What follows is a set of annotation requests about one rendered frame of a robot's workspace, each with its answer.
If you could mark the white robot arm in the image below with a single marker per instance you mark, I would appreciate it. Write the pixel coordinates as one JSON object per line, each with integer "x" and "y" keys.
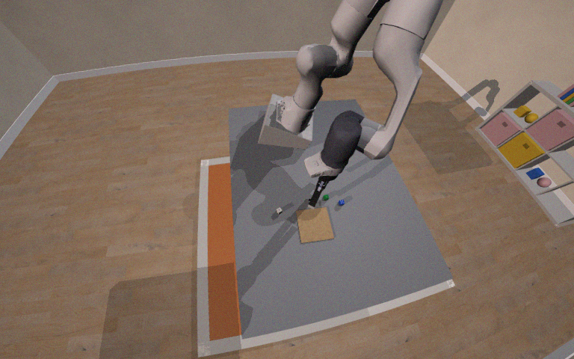
{"x": 396, "y": 51}

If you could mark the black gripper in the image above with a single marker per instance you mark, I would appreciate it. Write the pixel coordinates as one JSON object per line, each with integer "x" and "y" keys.
{"x": 322, "y": 180}

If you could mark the tan flat mat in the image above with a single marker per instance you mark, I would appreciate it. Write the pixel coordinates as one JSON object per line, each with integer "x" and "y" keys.
{"x": 314, "y": 225}

